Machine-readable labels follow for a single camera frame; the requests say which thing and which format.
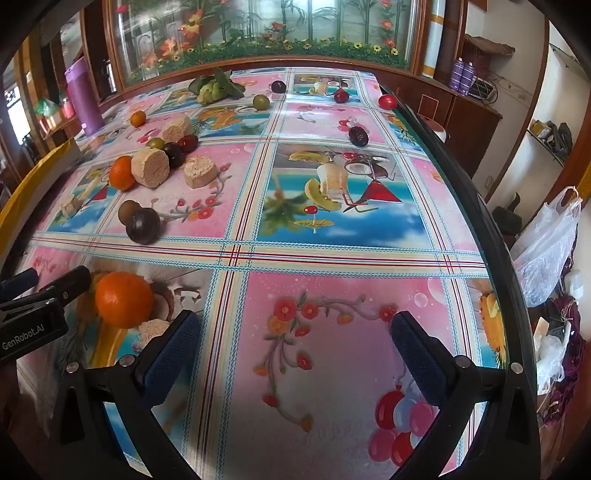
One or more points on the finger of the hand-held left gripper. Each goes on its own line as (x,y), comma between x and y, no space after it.
(16,282)
(69,282)

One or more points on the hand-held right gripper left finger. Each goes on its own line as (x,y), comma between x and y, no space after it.
(170,362)

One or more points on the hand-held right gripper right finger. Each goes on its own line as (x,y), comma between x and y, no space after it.
(419,362)

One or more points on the sponge cake piece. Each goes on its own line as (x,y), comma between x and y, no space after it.
(154,329)

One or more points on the large orange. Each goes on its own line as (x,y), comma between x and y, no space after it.
(123,299)

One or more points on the yellow cardboard tray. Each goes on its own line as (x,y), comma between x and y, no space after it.
(27,194)

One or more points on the brown round fruit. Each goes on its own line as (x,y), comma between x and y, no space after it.
(124,211)

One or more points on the large dark purple plum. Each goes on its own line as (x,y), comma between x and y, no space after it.
(144,226)

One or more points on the square cork block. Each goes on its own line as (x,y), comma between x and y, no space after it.
(200,172)

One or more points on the medium orange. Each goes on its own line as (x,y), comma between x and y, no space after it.
(121,174)

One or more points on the printed fruit tablecloth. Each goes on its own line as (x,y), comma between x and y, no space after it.
(323,286)

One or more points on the small clear plastic bag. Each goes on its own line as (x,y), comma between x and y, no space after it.
(550,357)

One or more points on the green plum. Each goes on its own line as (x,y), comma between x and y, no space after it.
(261,102)
(156,143)

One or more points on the white plastic bag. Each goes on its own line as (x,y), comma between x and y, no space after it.
(547,249)

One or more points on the pink cup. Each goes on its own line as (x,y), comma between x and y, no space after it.
(68,108)

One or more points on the green bag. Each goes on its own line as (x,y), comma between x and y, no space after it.
(47,108)

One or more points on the small orange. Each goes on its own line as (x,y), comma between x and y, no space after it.
(137,119)

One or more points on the dark red plum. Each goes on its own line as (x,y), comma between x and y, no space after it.
(340,95)
(188,142)

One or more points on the purple thermos bottle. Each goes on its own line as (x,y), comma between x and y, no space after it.
(85,99)

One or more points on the far cork block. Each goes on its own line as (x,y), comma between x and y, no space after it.
(176,129)

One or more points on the dark passion fruit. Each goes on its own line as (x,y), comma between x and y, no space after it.
(358,136)

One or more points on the red stool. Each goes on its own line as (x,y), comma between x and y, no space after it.
(434,127)

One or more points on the green leafy vegetable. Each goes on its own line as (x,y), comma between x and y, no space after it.
(212,90)

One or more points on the red tomato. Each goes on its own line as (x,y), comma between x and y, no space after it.
(387,101)

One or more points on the purple spray can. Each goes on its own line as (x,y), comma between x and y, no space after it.
(457,76)
(468,78)

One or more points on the floral glass cabinet panel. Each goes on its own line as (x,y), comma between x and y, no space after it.
(258,27)

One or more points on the white and yellow roll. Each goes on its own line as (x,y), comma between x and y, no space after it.
(436,37)

